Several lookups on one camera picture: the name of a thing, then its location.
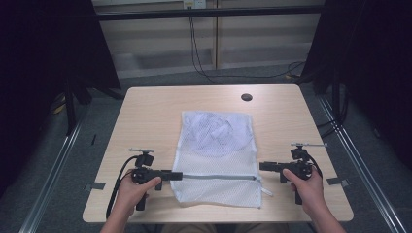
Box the grey tape strip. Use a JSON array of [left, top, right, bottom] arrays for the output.
[[326, 177, 351, 188], [83, 182, 107, 192]]

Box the black floor cable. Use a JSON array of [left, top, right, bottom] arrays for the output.
[[316, 118, 345, 140]]

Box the black wall cable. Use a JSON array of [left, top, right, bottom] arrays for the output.
[[190, 17, 307, 81], [189, 17, 217, 84]]

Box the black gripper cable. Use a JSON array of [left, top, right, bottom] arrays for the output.
[[105, 154, 141, 219], [305, 151, 325, 180]]

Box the yellow object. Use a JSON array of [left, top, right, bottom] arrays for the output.
[[51, 93, 67, 115]]

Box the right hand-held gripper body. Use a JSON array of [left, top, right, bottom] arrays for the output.
[[280, 143, 328, 206]]

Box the white mesh laundry bag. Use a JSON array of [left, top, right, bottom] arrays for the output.
[[170, 110, 274, 209]]

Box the person's left hand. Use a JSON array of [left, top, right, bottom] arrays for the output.
[[118, 170, 162, 215]]

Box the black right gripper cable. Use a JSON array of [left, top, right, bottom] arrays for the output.
[[305, 151, 325, 180]]

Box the white cloth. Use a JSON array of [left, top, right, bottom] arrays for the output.
[[185, 112, 252, 152]]

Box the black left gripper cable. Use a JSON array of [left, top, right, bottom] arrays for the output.
[[105, 154, 141, 219]]

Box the metal floor rail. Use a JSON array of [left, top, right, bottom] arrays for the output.
[[318, 96, 408, 233], [18, 106, 90, 233]]

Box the black horizontal bar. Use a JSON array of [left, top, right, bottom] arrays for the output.
[[96, 5, 326, 21]]

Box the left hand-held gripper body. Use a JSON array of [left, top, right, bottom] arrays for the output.
[[128, 148, 163, 212]]

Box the white wall socket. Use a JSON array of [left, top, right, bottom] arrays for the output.
[[183, 0, 207, 10]]

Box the person's right hand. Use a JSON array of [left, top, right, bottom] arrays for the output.
[[282, 168, 325, 216]]

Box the black curtain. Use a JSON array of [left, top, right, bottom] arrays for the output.
[[0, 0, 121, 198], [300, 0, 412, 171]]

